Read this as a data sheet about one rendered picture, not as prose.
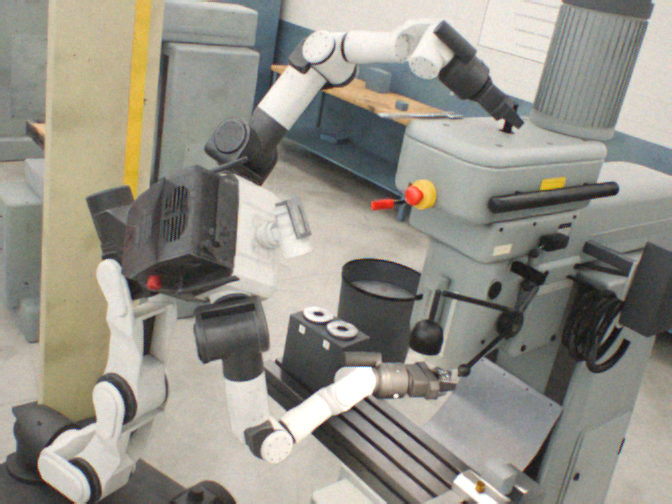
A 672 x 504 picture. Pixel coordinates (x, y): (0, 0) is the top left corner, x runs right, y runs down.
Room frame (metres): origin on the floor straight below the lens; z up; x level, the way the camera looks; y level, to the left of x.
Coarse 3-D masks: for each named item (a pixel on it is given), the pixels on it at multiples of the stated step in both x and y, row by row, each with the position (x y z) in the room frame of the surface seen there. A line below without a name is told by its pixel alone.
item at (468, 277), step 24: (432, 240) 1.67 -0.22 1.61; (432, 264) 1.65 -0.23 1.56; (456, 264) 1.60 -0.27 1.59; (480, 264) 1.58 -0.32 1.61; (504, 264) 1.61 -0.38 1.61; (456, 288) 1.59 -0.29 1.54; (480, 288) 1.58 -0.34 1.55; (504, 288) 1.62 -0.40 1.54; (456, 312) 1.58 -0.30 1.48; (480, 312) 1.58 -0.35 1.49; (456, 336) 1.58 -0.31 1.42; (480, 336) 1.59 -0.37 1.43; (432, 360) 1.60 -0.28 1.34; (456, 360) 1.58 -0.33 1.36
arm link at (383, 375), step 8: (344, 352) 1.62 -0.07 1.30; (352, 352) 1.63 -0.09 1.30; (360, 352) 1.63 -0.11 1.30; (368, 352) 1.64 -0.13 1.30; (376, 352) 1.65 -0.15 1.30; (344, 360) 1.61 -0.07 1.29; (352, 360) 1.61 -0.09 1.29; (360, 360) 1.62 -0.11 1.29; (368, 360) 1.62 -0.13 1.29; (376, 360) 1.63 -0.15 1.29; (344, 368) 1.64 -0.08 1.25; (352, 368) 1.60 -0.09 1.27; (368, 368) 1.60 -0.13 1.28; (376, 368) 1.62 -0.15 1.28; (384, 368) 1.62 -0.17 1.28; (336, 376) 1.64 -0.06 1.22; (376, 376) 1.60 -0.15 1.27; (384, 376) 1.60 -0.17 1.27; (376, 384) 1.59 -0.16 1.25; (384, 384) 1.59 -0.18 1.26; (376, 392) 1.59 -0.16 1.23; (384, 392) 1.58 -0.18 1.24
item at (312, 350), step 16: (304, 320) 1.99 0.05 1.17; (320, 320) 1.99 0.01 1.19; (336, 320) 2.03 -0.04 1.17; (288, 336) 2.01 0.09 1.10; (304, 336) 1.97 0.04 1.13; (320, 336) 1.93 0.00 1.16; (336, 336) 1.92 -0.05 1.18; (352, 336) 1.93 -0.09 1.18; (368, 336) 1.97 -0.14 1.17; (288, 352) 2.00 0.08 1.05; (304, 352) 1.96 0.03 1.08; (320, 352) 1.92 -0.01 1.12; (336, 352) 1.89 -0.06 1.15; (288, 368) 1.99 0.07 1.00; (304, 368) 1.96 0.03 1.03; (320, 368) 1.92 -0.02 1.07; (336, 368) 1.88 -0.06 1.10; (320, 384) 1.91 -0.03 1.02
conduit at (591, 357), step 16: (576, 304) 1.71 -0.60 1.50; (592, 304) 1.68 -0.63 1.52; (608, 304) 1.68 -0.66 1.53; (576, 320) 1.67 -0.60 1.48; (592, 320) 1.66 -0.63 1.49; (608, 320) 1.63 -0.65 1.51; (576, 336) 1.66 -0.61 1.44; (592, 336) 1.64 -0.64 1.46; (608, 336) 1.74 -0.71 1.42; (576, 352) 1.67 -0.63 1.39; (592, 352) 1.62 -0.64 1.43; (624, 352) 1.72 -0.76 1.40; (592, 368) 1.64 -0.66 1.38; (608, 368) 1.69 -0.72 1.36
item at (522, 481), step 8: (512, 464) 1.65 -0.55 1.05; (520, 472) 1.62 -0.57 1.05; (520, 480) 1.53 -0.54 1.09; (528, 480) 1.60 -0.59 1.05; (512, 488) 1.51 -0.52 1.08; (520, 488) 1.50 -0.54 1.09; (528, 488) 1.51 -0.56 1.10; (536, 488) 1.57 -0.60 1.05; (440, 496) 1.47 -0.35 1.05; (448, 496) 1.48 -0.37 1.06; (456, 496) 1.48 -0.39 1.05; (512, 496) 1.51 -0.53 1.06; (520, 496) 1.49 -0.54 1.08; (528, 496) 1.51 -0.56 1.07; (536, 496) 1.54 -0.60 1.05; (544, 496) 1.57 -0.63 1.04
